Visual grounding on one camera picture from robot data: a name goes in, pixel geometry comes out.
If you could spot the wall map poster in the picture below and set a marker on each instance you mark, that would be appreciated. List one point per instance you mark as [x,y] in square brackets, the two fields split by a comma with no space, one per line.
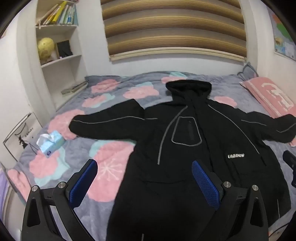
[283,34]

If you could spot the grey floral blanket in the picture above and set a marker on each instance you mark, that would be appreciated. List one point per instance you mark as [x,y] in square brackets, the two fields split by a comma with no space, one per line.
[111,148]

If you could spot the yellow plush toy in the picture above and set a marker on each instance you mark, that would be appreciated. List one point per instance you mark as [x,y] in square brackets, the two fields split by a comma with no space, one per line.
[45,49]

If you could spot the light blue tissue box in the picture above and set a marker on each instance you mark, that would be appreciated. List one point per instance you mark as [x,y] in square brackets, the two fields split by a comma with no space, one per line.
[52,142]

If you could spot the black box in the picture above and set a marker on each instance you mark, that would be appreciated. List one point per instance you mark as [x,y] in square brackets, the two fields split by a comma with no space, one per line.
[64,48]

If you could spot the row of books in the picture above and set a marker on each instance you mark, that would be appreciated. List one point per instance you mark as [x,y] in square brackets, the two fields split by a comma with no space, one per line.
[60,14]

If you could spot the lilac cloth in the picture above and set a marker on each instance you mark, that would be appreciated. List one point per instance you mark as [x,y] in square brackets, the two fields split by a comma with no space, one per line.
[3,185]

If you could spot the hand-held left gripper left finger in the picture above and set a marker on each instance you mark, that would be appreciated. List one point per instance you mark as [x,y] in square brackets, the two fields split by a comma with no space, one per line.
[83,183]

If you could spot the grey pillow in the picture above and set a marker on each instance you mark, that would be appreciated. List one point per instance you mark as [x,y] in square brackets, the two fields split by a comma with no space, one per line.
[248,70]

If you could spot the flat books on ledge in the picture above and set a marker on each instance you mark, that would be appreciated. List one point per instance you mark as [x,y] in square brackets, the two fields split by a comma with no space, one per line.
[74,88]

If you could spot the pink pillow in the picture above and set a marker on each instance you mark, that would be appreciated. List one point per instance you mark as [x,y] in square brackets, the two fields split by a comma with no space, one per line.
[266,92]

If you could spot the white wall shelf unit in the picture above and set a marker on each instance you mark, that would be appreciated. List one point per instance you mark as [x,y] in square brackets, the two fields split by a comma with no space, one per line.
[69,63]

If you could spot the black hooded jacket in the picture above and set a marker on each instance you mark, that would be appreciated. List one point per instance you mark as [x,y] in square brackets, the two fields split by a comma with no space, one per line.
[185,129]

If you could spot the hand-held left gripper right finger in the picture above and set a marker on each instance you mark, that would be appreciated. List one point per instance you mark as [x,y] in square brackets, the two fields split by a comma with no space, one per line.
[204,183]

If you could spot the brown striped window blind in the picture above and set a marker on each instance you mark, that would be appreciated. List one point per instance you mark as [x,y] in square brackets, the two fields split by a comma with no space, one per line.
[173,27]

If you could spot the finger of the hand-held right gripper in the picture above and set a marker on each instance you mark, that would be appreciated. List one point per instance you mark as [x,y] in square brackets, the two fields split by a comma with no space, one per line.
[290,158]

